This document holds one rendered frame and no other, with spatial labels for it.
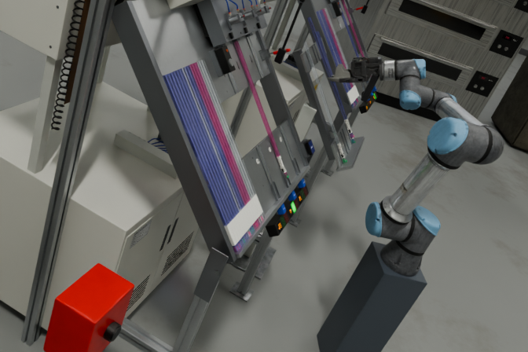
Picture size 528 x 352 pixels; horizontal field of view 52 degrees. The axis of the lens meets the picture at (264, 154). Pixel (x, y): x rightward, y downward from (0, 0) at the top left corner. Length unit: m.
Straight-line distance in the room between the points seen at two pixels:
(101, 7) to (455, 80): 4.44
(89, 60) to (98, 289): 0.56
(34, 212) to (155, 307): 0.72
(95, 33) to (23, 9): 0.25
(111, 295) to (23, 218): 0.71
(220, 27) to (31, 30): 0.51
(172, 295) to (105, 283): 1.14
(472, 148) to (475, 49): 3.78
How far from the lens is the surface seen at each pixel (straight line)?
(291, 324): 2.46
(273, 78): 1.97
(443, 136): 1.69
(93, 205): 1.66
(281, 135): 1.91
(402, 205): 1.86
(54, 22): 1.51
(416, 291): 2.12
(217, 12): 1.62
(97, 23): 1.38
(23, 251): 1.91
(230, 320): 2.34
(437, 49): 5.31
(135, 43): 1.37
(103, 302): 1.18
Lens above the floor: 1.64
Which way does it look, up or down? 28 degrees down
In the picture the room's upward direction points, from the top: 23 degrees clockwise
